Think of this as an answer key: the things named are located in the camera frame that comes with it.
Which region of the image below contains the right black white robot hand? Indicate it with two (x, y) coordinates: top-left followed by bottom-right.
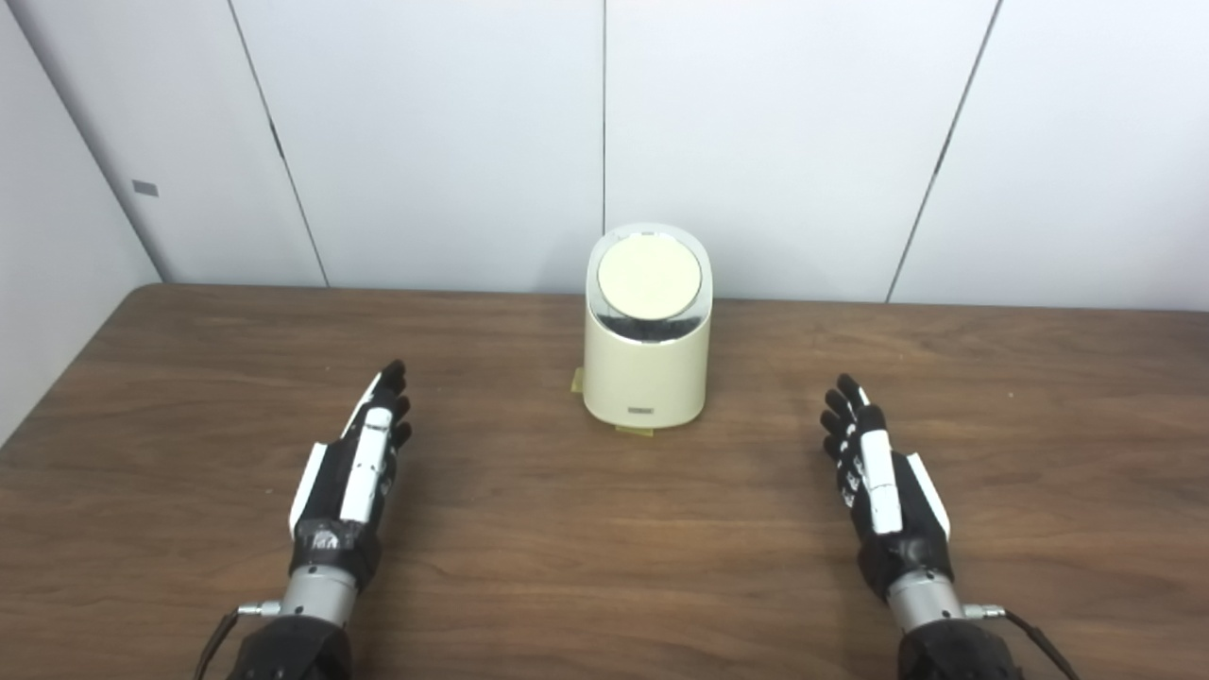
(820, 373), (955, 601)

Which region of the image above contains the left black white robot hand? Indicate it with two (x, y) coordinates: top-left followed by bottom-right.
(288, 359), (414, 591)

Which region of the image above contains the cream round bin lid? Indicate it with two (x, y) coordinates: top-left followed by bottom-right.
(596, 233), (704, 322)

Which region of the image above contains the cream-colored desktop bin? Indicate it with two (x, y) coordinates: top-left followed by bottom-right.
(583, 223), (714, 431)

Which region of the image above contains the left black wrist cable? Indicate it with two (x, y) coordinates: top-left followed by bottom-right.
(194, 602), (284, 680)

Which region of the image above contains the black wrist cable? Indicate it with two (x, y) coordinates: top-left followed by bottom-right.
(963, 604), (1080, 680)
(194, 602), (284, 680)

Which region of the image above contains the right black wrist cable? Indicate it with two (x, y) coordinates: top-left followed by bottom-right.
(963, 604), (1080, 680)

